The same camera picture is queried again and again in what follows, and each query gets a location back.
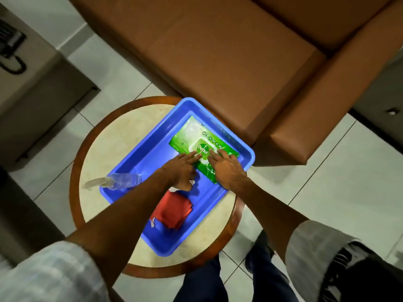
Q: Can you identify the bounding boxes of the grey side cabinet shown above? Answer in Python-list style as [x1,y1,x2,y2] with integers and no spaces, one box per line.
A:
[0,3,101,172]

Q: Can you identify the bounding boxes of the round wood rimmed table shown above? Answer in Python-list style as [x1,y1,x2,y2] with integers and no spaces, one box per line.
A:
[69,96,245,279]

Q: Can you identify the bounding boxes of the black corded telephone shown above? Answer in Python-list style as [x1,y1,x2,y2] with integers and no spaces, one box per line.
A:
[0,19,27,75]

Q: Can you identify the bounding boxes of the person's left hand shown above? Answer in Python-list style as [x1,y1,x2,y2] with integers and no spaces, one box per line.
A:
[161,151,203,192]

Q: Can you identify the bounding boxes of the person's right forearm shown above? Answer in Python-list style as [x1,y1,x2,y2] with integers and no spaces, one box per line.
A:
[231,175,310,263]

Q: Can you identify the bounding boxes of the black striped garment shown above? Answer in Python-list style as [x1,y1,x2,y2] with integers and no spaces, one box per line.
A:
[317,241,403,302]

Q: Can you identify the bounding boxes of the green wet wipes packet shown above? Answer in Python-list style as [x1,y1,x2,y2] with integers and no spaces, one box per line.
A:
[169,116,240,184]

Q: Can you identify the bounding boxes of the white paper scrap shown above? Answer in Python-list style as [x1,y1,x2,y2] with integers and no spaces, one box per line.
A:
[169,180,196,193]

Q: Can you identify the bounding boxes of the person's right hand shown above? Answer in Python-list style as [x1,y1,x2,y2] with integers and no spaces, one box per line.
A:
[207,149,249,192]

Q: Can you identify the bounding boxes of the brown leather sofa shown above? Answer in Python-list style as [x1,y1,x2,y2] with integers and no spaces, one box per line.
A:
[67,0,403,167]

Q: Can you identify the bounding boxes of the blue plastic tray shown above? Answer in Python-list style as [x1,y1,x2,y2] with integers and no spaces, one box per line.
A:
[100,97,255,258]

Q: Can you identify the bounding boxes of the person's left forearm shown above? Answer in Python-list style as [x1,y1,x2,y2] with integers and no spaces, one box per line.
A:
[65,168,174,288]

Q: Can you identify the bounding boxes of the grey cabinet with knob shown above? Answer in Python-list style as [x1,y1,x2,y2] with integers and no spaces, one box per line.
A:
[348,47,403,155]

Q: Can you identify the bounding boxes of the black shoe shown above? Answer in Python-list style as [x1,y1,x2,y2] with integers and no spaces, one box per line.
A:
[245,229,275,275]

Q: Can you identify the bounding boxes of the dark blue jeans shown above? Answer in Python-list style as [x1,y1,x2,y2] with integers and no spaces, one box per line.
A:
[173,245,300,302]

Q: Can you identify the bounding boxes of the white shirt sleeve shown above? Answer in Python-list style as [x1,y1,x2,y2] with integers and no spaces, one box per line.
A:
[0,241,111,302]
[285,220,362,302]

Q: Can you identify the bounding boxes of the clear spray bottle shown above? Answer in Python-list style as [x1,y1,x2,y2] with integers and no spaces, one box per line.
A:
[82,173,142,191]

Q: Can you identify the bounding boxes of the red folded cloth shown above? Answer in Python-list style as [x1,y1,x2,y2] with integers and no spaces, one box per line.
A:
[149,191,193,230]

